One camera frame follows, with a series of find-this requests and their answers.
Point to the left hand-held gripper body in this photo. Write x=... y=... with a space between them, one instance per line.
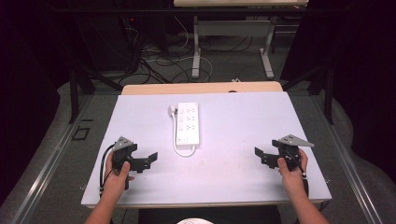
x=124 y=150

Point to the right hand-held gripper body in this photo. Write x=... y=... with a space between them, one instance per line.
x=291 y=152

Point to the person's right hand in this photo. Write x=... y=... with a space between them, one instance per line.
x=292 y=179

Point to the person's left hand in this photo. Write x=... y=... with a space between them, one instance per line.
x=115 y=183

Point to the square floor socket plate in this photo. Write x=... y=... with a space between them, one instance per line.
x=81 y=133

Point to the white power strip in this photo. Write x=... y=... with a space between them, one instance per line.
x=188 y=124

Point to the white plug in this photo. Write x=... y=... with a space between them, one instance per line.
x=172 y=109

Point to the black metal stand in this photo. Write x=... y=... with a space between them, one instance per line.
x=74 y=93
x=328 y=90

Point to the person's dark clothing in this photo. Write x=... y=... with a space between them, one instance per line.
x=211 y=214

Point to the dark computer tower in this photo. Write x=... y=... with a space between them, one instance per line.
x=106 y=40

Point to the white-legged desk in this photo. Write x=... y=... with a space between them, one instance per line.
x=233 y=28

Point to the black horizontal bar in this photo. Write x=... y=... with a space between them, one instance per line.
x=174 y=10

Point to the aluminium floor rail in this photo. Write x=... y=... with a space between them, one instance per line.
x=345 y=161
x=46 y=165

